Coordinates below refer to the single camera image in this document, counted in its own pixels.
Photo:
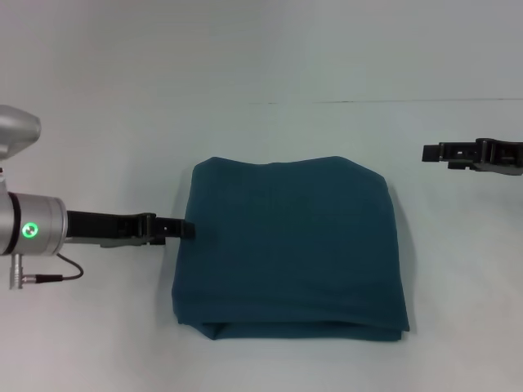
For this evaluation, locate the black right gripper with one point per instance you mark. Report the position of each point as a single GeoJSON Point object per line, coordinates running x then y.
{"type": "Point", "coordinates": [500, 157]}

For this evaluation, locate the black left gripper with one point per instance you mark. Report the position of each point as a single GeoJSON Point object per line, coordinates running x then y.
{"type": "Point", "coordinates": [106, 228]}

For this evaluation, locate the teal blue t-shirt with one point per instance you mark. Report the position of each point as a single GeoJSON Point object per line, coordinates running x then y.
{"type": "Point", "coordinates": [294, 245]}

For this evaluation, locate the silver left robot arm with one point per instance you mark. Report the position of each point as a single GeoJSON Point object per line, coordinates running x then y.
{"type": "Point", "coordinates": [32, 224]}

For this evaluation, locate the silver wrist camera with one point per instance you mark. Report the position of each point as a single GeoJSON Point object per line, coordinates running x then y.
{"type": "Point", "coordinates": [16, 130]}

